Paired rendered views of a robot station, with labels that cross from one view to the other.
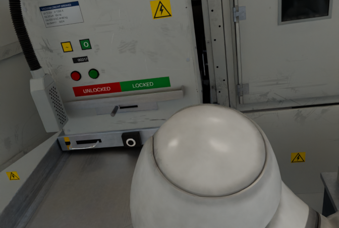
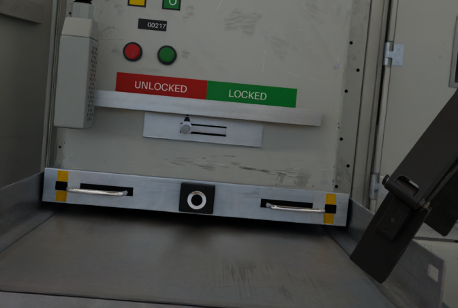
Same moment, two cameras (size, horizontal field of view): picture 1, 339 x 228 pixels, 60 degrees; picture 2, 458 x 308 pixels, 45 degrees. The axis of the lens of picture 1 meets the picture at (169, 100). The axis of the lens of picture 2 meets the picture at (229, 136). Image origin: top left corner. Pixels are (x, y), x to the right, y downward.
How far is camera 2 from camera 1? 50 cm
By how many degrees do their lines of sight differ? 26
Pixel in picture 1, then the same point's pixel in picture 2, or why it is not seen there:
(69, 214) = (84, 264)
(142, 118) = (226, 161)
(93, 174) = (118, 235)
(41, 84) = (86, 28)
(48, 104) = (84, 66)
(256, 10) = (418, 56)
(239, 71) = (379, 152)
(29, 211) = not seen: outside the picture
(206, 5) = not seen: hidden behind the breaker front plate
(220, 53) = (350, 115)
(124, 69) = (223, 60)
